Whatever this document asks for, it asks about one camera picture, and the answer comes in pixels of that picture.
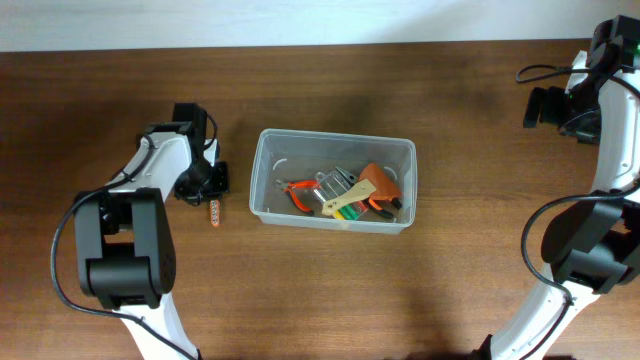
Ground clear screwdriver set case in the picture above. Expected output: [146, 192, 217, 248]
[311, 170, 368, 221]

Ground clear plastic container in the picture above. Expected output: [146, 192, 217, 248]
[249, 129, 418, 234]

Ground orange black long-nose pliers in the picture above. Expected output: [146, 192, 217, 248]
[335, 163, 402, 220]

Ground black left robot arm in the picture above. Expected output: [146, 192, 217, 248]
[71, 103, 229, 359]

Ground orange socket bit holder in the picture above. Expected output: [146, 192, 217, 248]
[209, 199, 221, 227]

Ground orange scraper wooden handle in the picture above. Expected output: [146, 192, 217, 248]
[313, 163, 403, 220]

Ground red small cutting pliers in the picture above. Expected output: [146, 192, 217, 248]
[275, 179, 317, 216]

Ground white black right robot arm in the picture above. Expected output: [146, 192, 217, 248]
[470, 15, 639, 359]

